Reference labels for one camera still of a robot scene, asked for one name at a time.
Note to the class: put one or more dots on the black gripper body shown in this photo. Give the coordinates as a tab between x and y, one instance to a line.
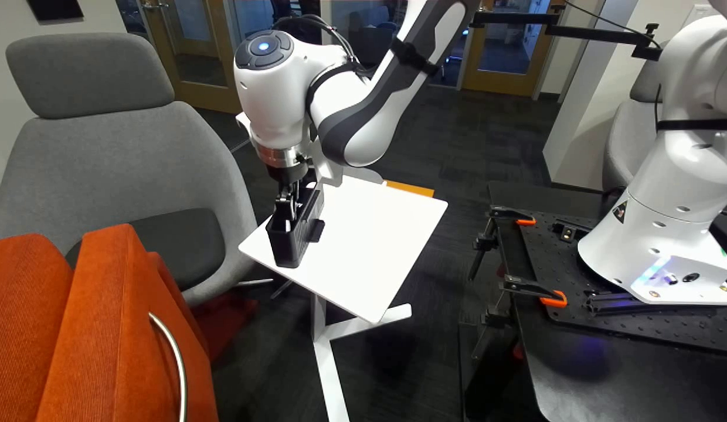
296	178

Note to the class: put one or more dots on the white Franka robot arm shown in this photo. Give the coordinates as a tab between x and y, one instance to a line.
676	188

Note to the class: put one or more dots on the orange strip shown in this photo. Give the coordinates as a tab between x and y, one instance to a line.
412	188

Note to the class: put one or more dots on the dark grey seat cushion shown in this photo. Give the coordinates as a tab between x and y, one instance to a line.
177	242

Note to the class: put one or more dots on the wooden framed glass door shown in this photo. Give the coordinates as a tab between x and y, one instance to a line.
473	73
215	77

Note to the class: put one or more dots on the white table stand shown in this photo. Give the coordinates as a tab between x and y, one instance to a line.
332	366

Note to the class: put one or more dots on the grey lounge chair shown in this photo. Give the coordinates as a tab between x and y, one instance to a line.
106	148

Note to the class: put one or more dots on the orange armchair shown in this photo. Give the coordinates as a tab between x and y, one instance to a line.
19	328
106	328

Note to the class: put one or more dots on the light grey shell chair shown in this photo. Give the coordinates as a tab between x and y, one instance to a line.
629	140

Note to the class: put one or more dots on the black robot cart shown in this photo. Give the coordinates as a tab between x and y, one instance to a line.
613	376

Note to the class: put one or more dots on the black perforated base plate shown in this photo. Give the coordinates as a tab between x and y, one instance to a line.
566	289

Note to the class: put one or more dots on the black wall panel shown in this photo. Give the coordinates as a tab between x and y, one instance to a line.
54	10

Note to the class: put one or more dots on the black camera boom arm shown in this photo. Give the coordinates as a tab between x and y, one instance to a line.
599	32

